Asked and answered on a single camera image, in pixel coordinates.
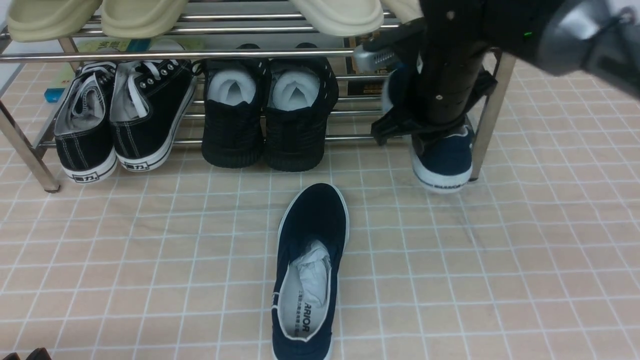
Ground black knit shoe left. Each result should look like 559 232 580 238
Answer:
199 57 272 169

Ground black canvas sneaker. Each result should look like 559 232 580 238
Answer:
109 59 197 173
54 61 118 184

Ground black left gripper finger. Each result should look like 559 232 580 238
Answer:
2 352 21 360

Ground cream slipper right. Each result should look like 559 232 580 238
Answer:
381 0 424 24

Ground black canvas sneaker left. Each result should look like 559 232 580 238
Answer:
54 61 118 184

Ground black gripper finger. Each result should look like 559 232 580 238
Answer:
26 347 51 360

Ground green slipper far left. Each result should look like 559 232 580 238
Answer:
6 0 102 43

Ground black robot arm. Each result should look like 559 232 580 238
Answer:
1 0 639 360

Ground stainless steel shoe rack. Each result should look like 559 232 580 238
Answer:
0 13 517 194

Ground black knit shoe right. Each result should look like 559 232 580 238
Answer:
263 55 339 173

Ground black knit shoe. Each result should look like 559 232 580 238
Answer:
263 55 339 173
199 57 272 169

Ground cream slipper left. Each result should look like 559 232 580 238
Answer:
290 0 384 37

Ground green slipper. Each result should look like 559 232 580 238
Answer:
101 0 189 39
6 0 102 43

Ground cream slipper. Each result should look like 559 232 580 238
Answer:
290 0 384 37
381 0 424 24

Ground black canvas sneaker right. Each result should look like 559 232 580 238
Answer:
109 59 197 173

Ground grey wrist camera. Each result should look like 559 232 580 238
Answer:
352 44 400 73

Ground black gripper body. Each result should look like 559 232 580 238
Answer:
370 41 496 145

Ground navy slip-on shoe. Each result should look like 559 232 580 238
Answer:
270 183 350 360
381 67 475 195

